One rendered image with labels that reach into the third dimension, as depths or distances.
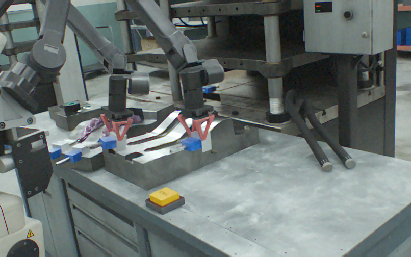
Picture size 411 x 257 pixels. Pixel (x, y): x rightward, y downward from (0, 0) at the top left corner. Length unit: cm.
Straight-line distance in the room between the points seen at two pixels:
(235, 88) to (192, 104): 105
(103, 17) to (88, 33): 790
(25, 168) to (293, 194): 72
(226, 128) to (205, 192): 30
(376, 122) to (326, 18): 86
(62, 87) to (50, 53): 474
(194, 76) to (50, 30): 39
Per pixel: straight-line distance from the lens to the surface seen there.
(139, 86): 142
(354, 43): 177
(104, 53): 146
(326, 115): 211
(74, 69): 589
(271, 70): 184
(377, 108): 249
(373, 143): 252
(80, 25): 153
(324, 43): 185
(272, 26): 184
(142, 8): 128
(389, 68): 255
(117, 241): 171
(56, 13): 120
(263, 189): 130
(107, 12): 944
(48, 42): 113
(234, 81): 229
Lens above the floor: 137
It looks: 17 degrees down
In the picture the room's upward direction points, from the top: 6 degrees counter-clockwise
